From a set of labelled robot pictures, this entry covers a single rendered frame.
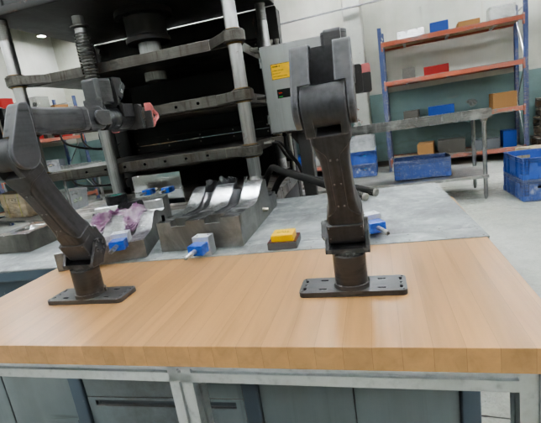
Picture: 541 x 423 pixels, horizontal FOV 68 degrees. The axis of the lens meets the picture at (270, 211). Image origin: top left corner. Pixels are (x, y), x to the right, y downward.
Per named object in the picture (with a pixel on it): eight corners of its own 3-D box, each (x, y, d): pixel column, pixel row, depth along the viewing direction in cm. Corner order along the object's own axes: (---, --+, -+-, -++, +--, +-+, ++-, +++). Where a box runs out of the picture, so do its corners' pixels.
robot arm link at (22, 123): (77, 109, 101) (-41, 109, 72) (107, 103, 98) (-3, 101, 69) (89, 158, 103) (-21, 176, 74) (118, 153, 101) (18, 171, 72)
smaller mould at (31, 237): (31, 251, 148) (26, 233, 146) (-2, 254, 151) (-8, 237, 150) (68, 235, 166) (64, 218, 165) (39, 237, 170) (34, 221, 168)
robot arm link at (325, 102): (332, 227, 82) (301, 80, 60) (365, 225, 80) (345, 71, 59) (331, 250, 78) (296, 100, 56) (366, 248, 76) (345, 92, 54)
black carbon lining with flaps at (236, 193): (226, 218, 121) (221, 188, 118) (177, 223, 124) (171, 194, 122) (254, 195, 153) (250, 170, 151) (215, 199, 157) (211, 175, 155)
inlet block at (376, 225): (398, 242, 99) (396, 221, 98) (379, 245, 98) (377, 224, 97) (376, 228, 111) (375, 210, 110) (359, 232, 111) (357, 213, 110)
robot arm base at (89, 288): (59, 262, 98) (37, 274, 91) (130, 258, 92) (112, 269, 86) (67, 292, 100) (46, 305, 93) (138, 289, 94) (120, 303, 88)
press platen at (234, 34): (254, 70, 172) (247, 23, 168) (9, 115, 203) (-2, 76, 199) (286, 81, 250) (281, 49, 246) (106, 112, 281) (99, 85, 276)
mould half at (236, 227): (244, 245, 115) (235, 200, 112) (161, 252, 121) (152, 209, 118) (276, 205, 162) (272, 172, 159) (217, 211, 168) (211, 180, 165)
